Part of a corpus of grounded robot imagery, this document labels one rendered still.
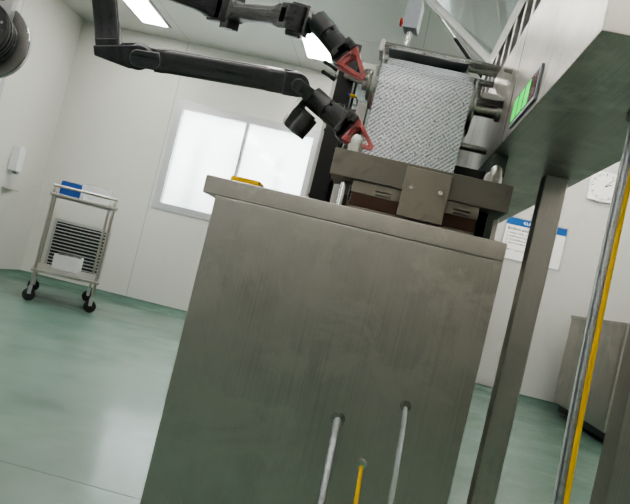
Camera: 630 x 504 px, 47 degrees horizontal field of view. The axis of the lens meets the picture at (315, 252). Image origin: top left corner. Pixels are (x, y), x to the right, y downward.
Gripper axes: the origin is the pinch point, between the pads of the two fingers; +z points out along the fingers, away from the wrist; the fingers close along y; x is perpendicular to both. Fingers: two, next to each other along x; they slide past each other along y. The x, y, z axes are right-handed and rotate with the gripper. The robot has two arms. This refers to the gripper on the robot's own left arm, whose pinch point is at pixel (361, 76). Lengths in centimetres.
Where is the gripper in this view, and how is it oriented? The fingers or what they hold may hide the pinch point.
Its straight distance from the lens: 193.8
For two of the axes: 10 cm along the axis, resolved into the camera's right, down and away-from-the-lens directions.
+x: 7.9, -6.2, -0.5
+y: -0.7, -0.1, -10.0
